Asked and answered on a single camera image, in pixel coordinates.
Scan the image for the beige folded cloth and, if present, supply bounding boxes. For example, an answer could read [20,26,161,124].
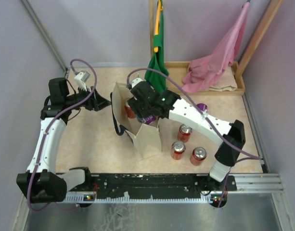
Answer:
[207,67,238,92]

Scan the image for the wooden tray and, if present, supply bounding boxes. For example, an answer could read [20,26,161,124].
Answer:
[165,61,245,96]

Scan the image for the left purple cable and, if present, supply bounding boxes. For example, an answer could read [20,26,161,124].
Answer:
[26,58,98,212]

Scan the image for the green hanging shirt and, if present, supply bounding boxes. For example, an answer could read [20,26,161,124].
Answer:
[144,2,169,93]

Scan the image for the red soda can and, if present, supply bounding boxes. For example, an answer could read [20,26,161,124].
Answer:
[124,102,136,119]
[171,141,186,160]
[190,147,207,166]
[177,124,192,143]

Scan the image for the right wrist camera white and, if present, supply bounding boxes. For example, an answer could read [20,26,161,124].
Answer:
[128,77,144,90]

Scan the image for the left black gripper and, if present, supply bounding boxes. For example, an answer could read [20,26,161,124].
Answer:
[65,83,112,112]

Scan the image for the pink hanging cloth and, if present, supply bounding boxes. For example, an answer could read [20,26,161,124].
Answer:
[182,1,250,93]

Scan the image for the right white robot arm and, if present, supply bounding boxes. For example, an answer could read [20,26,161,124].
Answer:
[127,78,245,191]

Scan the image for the purple cable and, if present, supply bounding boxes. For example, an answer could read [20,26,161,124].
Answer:
[127,68,262,209]
[26,58,98,212]

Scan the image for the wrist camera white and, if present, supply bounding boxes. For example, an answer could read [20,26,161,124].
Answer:
[74,71,90,91]
[128,77,144,90]

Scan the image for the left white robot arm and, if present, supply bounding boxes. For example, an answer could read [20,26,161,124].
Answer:
[16,78,111,204]

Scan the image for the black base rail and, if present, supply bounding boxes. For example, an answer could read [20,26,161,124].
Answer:
[64,173,237,205]

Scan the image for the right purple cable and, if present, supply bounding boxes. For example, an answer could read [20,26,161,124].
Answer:
[127,68,262,209]

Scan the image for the purple soda can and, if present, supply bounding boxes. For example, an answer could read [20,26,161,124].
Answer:
[197,103,208,113]
[137,115,156,125]

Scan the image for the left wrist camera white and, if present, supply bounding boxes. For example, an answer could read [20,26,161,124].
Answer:
[74,71,90,91]

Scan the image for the cream canvas tote bag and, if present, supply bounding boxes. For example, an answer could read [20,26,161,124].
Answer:
[110,82,162,160]

